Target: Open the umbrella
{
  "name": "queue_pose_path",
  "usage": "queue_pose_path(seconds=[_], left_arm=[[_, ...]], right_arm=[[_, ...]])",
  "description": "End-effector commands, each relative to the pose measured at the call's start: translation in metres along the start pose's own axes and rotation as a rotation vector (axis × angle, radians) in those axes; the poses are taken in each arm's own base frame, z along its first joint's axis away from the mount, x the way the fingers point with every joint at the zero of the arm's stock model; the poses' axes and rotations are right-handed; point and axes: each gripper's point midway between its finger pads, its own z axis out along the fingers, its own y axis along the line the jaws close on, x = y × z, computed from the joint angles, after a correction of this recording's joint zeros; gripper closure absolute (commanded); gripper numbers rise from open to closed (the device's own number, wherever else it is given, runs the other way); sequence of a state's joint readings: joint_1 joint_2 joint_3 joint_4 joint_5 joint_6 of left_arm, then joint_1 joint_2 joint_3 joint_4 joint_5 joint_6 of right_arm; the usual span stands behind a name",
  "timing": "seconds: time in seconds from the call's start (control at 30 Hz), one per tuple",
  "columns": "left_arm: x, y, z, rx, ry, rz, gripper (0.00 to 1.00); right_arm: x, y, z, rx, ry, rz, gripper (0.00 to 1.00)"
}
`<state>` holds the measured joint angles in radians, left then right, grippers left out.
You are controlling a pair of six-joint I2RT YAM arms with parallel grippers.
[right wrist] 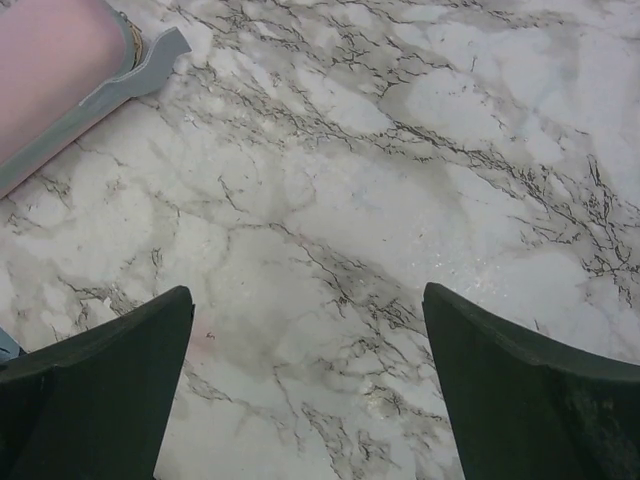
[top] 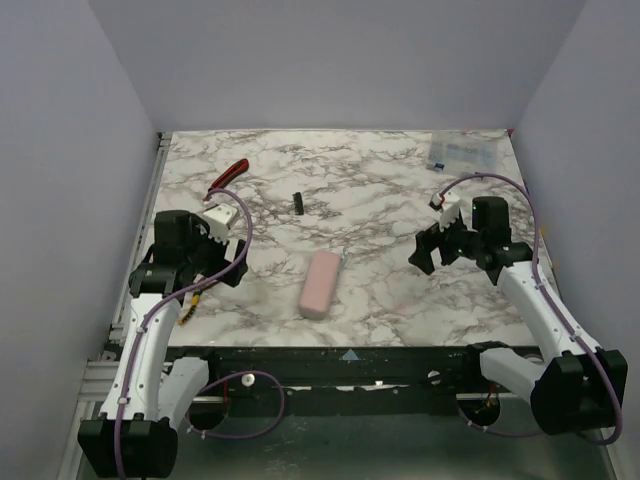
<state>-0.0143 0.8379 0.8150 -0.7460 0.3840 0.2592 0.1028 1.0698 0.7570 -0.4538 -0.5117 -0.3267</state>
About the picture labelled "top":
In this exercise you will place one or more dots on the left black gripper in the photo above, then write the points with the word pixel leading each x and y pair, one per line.
pixel 220 258

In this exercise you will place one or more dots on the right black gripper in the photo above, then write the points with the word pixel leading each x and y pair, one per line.
pixel 442 245

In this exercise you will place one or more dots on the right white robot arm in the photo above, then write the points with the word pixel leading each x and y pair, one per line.
pixel 578 385

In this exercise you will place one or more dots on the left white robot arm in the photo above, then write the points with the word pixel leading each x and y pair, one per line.
pixel 135 434

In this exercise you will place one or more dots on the clear plastic parts box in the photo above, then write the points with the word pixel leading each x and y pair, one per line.
pixel 457 153

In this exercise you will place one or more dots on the small black comb connector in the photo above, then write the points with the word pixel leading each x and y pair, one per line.
pixel 298 203

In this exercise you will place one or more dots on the red black utility knife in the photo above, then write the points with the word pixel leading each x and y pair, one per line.
pixel 235 170

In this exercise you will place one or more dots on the yellow handled pliers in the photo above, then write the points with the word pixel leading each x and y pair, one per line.
pixel 191 310

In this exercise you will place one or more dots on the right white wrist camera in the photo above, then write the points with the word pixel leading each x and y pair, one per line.
pixel 448 205

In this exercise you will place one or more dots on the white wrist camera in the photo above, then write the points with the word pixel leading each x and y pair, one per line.
pixel 220 219
pixel 448 205

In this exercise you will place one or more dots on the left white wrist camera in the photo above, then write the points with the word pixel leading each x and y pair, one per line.
pixel 220 219

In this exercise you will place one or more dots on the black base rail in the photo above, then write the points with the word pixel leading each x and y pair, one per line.
pixel 335 381

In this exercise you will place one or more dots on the aluminium frame rail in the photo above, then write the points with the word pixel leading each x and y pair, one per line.
pixel 70 465

